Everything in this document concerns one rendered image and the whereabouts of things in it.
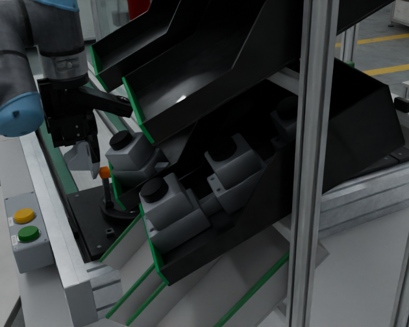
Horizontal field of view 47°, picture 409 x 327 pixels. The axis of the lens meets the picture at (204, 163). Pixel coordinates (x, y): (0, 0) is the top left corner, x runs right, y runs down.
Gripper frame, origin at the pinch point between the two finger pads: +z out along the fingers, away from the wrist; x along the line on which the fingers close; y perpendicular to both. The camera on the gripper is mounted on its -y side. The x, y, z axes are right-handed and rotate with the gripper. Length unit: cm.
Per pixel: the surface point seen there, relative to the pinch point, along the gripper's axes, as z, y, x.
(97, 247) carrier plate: 10.2, 3.9, 10.1
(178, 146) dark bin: -15.8, -7.4, 27.3
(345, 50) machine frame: 8, -113, -61
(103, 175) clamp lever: 0.7, -1.0, 0.9
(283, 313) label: -4, -10, 50
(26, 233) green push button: 10.1, 15.3, -0.9
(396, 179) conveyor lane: 12, -64, 17
